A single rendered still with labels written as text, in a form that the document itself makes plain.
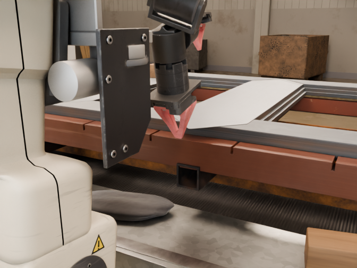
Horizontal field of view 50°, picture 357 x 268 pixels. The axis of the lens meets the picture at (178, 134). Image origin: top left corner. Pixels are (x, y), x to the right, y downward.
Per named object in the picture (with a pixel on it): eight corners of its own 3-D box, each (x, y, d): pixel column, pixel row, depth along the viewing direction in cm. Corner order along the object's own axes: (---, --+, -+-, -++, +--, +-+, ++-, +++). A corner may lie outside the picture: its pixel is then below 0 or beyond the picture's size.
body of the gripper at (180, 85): (144, 108, 67) (137, 67, 63) (171, 86, 74) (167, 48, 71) (177, 112, 64) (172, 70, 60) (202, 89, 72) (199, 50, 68)
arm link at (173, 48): (143, 28, 61) (177, 27, 60) (158, 18, 67) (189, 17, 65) (149, 70, 65) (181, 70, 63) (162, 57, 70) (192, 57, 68)
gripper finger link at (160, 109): (157, 141, 73) (150, 95, 68) (175, 124, 78) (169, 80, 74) (189, 147, 70) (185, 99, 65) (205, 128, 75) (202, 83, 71)
